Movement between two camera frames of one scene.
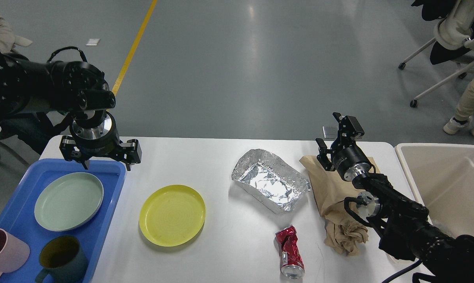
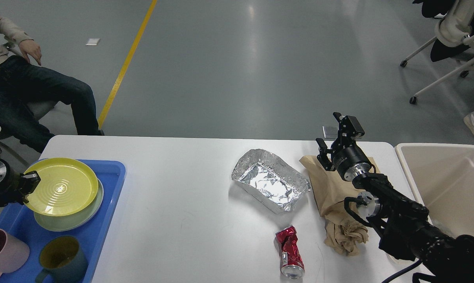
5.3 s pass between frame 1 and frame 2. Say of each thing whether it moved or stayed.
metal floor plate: stayed
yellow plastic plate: moved
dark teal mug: stayed
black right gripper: stayed
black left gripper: moved
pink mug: stayed
